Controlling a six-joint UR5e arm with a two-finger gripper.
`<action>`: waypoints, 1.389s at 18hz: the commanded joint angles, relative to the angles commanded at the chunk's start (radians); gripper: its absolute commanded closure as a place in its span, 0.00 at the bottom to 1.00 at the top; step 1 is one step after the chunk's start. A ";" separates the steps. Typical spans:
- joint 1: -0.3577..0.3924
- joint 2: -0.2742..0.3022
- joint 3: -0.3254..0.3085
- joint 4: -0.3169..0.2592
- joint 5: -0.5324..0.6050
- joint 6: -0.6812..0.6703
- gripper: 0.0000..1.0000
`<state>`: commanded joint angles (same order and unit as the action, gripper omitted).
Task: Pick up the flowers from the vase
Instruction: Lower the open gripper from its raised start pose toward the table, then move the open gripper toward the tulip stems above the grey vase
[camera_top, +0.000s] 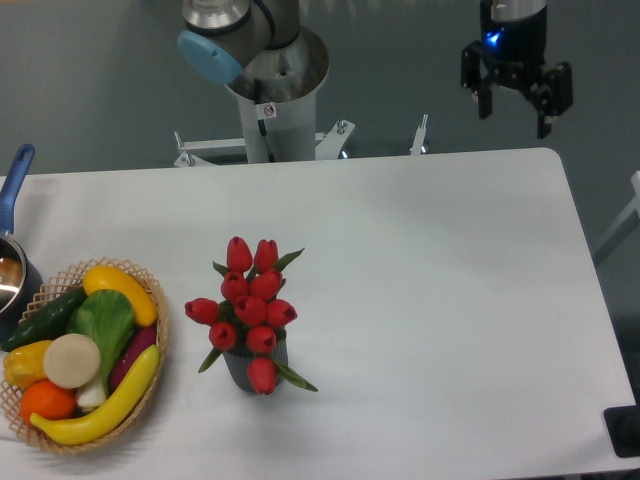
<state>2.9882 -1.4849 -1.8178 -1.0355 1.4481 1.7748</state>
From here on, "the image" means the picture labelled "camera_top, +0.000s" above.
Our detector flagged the purple eggplant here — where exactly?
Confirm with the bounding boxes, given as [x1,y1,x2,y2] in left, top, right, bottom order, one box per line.
[109,326,157,392]

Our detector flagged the black device at table edge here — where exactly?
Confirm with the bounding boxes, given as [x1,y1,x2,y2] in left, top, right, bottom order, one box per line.
[603,405,639,458]

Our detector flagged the dark green cucumber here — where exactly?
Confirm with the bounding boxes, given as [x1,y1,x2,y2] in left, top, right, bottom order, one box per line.
[1,287,87,352]

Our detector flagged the green bok choy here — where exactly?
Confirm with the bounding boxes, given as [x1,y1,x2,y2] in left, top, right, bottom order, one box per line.
[67,290,135,413]

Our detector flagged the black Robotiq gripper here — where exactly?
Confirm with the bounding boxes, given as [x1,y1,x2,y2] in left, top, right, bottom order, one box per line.
[460,0,573,139]

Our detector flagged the yellow squash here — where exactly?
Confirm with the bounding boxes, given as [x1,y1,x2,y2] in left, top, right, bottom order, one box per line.
[83,265,157,327]

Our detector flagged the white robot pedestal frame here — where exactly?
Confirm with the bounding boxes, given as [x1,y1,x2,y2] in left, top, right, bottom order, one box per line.
[174,88,356,168]

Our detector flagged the yellow bell pepper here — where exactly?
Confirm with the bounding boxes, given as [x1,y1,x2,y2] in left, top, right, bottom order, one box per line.
[3,340,53,390]

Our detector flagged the red tulip bouquet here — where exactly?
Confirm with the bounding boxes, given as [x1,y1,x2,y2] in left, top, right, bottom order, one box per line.
[184,236,318,395]

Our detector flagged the woven wicker basket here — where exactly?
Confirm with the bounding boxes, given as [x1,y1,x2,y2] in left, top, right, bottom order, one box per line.
[1,258,169,455]

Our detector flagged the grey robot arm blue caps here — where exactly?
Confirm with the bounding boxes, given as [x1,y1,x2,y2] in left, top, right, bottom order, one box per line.
[178,1,573,138]

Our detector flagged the blue handled saucepan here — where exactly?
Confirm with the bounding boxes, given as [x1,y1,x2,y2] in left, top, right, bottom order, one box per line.
[1,144,43,341]

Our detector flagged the yellow banana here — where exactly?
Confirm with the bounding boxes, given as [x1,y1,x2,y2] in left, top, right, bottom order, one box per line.
[30,345,160,446]

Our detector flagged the white frame at right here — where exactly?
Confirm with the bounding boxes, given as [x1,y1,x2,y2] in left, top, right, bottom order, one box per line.
[592,171,639,267]

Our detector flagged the orange fruit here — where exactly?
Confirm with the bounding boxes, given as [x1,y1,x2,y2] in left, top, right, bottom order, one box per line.
[19,380,76,426]

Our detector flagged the beige round disc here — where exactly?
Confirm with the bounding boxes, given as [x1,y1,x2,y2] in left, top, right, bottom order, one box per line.
[43,333,101,389]

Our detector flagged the dark grey ribbed vase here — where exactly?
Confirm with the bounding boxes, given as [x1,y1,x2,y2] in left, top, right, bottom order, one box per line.
[222,339,288,394]

